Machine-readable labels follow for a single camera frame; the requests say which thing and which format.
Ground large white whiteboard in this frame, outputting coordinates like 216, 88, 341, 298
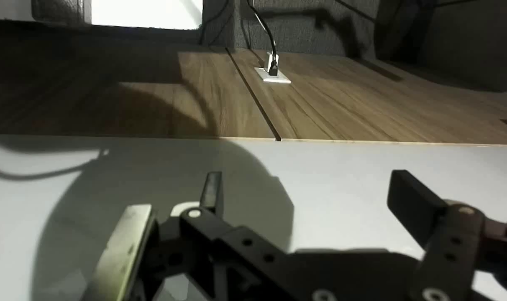
0, 135, 507, 301

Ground white socket plate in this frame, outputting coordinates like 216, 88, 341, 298
254, 66, 293, 88

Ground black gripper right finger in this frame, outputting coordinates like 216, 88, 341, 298
386, 170, 507, 301

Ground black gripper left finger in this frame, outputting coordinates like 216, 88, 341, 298
130, 170, 321, 301

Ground black plug cable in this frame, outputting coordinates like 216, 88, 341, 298
244, 0, 281, 78

